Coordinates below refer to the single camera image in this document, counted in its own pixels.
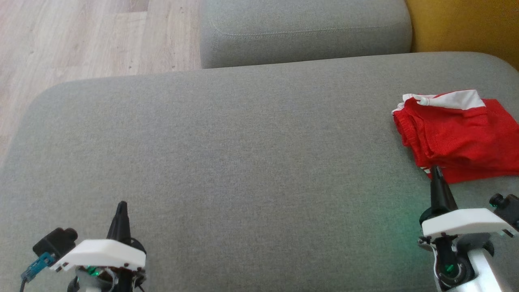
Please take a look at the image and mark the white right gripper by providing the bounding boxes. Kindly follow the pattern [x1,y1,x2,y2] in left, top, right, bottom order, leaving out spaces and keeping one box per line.
[420,165,517,239]

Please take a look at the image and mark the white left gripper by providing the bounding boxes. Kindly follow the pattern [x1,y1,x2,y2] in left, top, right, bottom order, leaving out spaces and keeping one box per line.
[49,201,146,271]

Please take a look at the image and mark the red shorts white stripe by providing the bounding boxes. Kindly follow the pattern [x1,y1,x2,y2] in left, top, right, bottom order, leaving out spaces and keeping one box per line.
[391,89,491,163]

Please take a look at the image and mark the red basketball jersey white sleeves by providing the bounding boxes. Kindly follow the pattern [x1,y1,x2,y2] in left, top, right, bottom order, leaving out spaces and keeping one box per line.
[405,99,519,184]

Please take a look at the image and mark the grey fabric sofa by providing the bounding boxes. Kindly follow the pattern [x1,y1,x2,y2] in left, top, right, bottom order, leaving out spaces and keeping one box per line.
[0,52,519,292]

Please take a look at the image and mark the yellow cushion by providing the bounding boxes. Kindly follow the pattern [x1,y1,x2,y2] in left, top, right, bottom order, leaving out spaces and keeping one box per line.
[405,0,519,70]

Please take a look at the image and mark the grey sofa back cushion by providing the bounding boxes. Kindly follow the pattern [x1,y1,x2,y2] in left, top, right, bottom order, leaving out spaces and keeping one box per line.
[199,0,413,69]

